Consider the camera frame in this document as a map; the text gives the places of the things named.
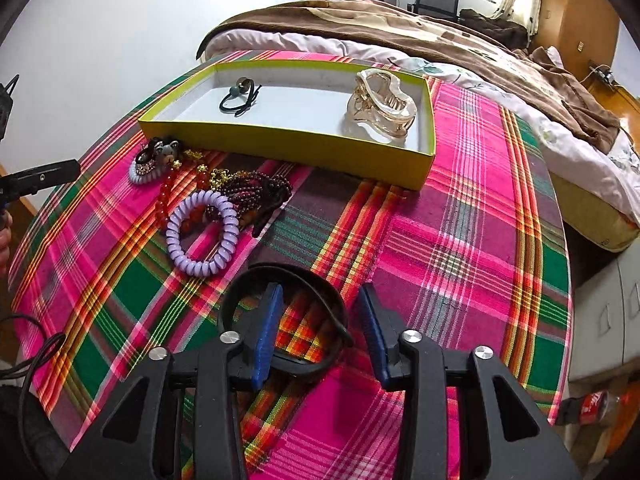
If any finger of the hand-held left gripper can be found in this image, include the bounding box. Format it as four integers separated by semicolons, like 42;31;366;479
0;159;82;207
0;75;21;137

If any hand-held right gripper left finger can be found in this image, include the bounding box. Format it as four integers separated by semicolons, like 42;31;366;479
67;282;286;480

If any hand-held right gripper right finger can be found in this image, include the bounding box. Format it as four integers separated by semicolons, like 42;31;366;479
359;282;583;480

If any black headband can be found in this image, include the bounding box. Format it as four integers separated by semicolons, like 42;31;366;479
219;262;355;382

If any pale spiral hair tie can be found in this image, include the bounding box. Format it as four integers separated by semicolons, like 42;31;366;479
128;157;173;187

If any black fabric hair tie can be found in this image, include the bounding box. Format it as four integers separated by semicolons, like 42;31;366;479
250;182;294;238

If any red bead bracelet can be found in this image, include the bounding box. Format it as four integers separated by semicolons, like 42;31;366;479
157;167;211;236

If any bear charm hair tie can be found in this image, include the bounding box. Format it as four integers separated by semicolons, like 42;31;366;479
147;136;185;167

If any purple spiral hair tie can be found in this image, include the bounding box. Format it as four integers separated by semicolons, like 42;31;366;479
166;189;240;277

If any dark garnet bead bracelet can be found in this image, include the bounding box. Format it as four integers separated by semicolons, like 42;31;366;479
215;170;293;226

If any gold chain bracelet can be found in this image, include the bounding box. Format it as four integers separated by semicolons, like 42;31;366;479
182;147;236;193

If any white tray with green rim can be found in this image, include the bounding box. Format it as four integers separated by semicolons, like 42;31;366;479
137;58;437;192

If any person's left hand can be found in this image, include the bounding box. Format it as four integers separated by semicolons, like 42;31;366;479
0;210;13;277

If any pink green plaid tablecloth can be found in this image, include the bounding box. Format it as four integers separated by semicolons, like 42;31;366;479
7;50;573;480

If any clear amber hair claw clip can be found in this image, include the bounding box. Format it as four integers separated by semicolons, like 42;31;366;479
342;70;417;139

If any grey drawer cabinet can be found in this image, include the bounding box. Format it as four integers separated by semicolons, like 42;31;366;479
567;247;640;386

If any cola bottle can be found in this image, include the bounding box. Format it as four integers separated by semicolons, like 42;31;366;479
557;390;626;426

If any yellow mattress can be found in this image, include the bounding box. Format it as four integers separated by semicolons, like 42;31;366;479
550;170;640;253

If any white floral quilt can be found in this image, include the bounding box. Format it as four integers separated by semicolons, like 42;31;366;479
205;27;640;231

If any bed with brown blanket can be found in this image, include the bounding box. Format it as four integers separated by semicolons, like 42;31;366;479
196;0;623;156

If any dark brown cloth heap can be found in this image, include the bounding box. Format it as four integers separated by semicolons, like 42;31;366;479
460;7;528;46

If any power strip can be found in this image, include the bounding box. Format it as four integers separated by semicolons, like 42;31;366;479
587;62;618;86

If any black cable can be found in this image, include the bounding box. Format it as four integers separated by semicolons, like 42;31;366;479
0;314;67;480

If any black hair tie with bead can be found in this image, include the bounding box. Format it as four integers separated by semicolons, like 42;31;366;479
218;76;267;117

